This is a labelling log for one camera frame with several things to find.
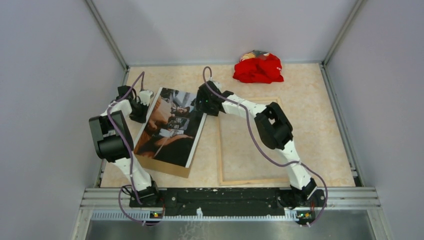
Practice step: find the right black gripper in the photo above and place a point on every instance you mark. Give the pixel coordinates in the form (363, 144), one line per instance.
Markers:
(200, 98)

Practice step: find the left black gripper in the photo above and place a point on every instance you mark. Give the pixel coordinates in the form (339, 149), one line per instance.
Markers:
(142, 119)

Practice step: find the printed photo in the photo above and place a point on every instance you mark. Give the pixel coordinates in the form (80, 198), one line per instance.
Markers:
(169, 129)

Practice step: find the wooden picture frame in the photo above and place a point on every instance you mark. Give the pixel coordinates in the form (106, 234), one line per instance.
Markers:
(239, 163)

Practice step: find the brown cardboard backing board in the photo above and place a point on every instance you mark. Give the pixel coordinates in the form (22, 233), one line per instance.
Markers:
(165, 170)

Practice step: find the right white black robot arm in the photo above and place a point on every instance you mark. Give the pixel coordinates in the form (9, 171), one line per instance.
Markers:
(274, 129)

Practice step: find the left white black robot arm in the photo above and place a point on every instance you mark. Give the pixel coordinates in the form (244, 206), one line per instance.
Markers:
(113, 142)

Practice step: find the red cloth bundle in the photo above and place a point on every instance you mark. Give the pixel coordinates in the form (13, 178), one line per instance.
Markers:
(258, 66)

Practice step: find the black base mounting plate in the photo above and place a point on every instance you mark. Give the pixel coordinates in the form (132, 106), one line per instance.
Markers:
(234, 202)

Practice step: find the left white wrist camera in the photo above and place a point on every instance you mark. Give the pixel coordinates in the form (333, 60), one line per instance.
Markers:
(145, 97)

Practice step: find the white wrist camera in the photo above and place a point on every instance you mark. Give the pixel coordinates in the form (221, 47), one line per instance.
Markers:
(216, 86)
(145, 97)

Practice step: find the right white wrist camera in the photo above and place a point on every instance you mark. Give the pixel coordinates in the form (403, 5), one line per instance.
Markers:
(216, 86)

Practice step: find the aluminium rail front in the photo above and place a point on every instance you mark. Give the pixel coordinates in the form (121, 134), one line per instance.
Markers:
(112, 204)

